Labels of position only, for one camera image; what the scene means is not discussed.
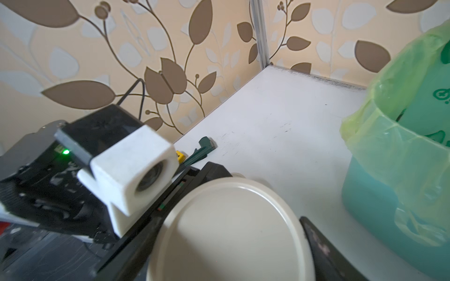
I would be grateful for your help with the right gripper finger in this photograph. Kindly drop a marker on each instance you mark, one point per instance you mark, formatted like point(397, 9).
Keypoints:
point(329, 263)

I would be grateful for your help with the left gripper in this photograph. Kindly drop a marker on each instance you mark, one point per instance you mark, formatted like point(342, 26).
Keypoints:
point(58, 230)

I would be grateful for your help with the green plastic trash bin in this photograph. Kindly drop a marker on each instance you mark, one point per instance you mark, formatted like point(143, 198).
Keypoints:
point(373, 204)

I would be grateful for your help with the beige-lid jar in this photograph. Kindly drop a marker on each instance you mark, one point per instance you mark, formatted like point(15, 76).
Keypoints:
point(231, 229)

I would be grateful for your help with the yellow-green bin liner bag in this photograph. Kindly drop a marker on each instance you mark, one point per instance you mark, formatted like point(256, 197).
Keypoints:
point(416, 167)

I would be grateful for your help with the yellow tape measure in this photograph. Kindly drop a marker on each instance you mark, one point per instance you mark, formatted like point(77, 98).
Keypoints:
point(181, 157)

